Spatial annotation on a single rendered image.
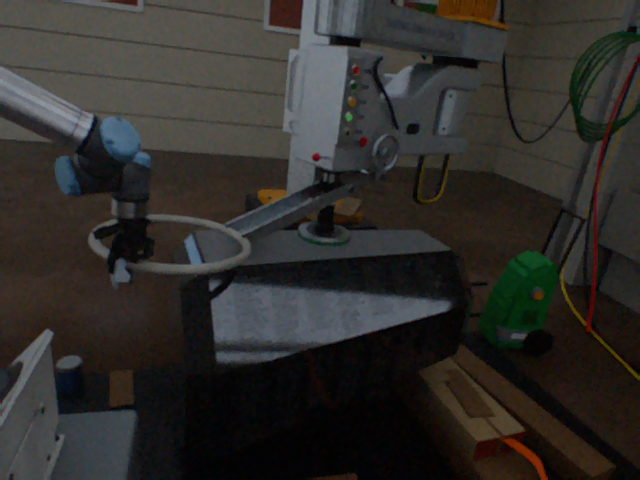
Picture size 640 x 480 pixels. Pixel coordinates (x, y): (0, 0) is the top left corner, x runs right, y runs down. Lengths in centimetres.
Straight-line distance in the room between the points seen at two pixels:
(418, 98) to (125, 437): 156
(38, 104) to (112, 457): 65
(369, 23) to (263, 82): 599
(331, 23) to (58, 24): 634
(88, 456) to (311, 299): 92
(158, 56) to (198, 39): 63
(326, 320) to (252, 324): 26
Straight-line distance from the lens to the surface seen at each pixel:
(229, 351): 149
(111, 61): 766
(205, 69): 757
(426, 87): 201
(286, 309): 157
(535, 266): 299
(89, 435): 97
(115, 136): 106
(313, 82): 177
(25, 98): 105
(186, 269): 132
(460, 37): 212
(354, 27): 168
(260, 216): 174
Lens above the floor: 150
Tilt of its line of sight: 21 degrees down
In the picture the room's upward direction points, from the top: 7 degrees clockwise
